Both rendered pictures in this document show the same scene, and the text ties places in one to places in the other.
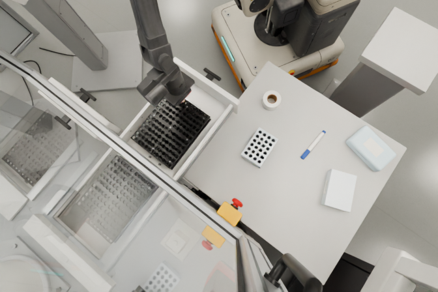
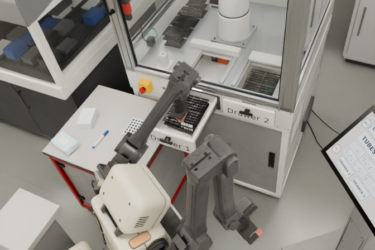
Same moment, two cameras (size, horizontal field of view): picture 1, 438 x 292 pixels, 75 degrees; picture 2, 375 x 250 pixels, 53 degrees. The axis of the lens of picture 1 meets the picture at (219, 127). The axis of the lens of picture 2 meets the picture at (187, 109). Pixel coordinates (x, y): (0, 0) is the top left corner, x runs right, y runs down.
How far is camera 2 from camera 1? 1.76 m
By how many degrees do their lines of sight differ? 57
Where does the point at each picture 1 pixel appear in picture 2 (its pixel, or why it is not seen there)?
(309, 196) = (104, 115)
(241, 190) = (143, 109)
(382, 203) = (49, 197)
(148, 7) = not seen: hidden behind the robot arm
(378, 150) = (61, 139)
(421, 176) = not seen: hidden behind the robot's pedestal
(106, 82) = (322, 243)
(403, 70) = (30, 200)
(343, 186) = (84, 117)
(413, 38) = (15, 227)
